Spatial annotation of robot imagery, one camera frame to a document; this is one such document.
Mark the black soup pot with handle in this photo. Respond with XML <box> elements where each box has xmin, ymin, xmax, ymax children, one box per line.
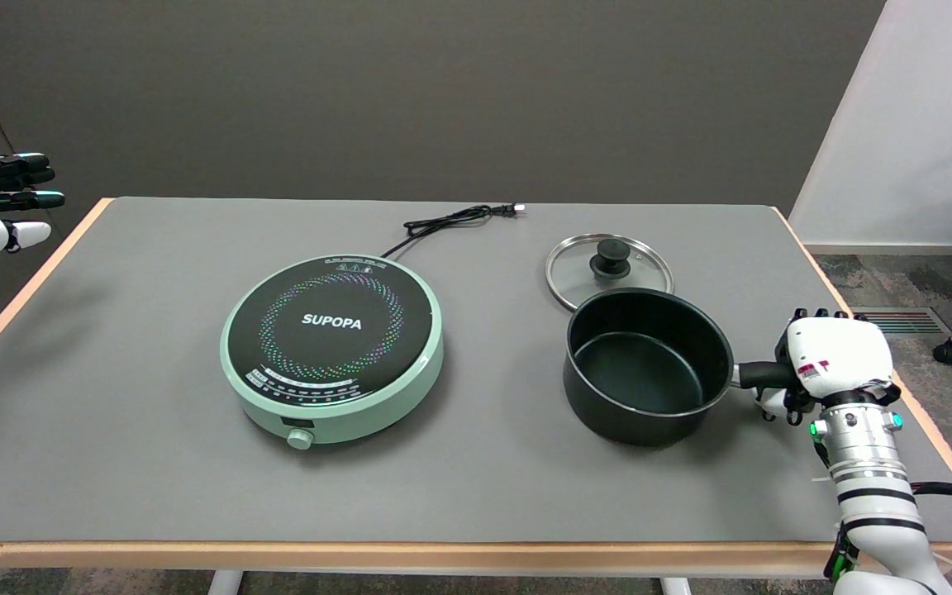
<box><xmin>563</xmin><ymin>288</ymin><xmax>793</xmax><ymax>449</ymax></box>

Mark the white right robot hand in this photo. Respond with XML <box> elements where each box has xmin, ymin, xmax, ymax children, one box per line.
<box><xmin>754</xmin><ymin>307</ymin><xmax>900</xmax><ymax>426</ymax></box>

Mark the glass lid with black knob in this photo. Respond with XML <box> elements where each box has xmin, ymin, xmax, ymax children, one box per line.
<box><xmin>545</xmin><ymin>234</ymin><xmax>675</xmax><ymax>313</ymax></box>

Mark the striped floor vent grille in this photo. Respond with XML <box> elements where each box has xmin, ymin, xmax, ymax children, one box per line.
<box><xmin>852</xmin><ymin>307</ymin><xmax>952</xmax><ymax>336</ymax></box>

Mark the green round induction cooker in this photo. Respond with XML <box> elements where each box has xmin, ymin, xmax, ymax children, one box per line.
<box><xmin>220</xmin><ymin>254</ymin><xmax>445</xmax><ymax>451</ymax></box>

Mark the black power cord with plug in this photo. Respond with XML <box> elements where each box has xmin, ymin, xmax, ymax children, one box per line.
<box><xmin>380</xmin><ymin>203</ymin><xmax>525</xmax><ymax>260</ymax></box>

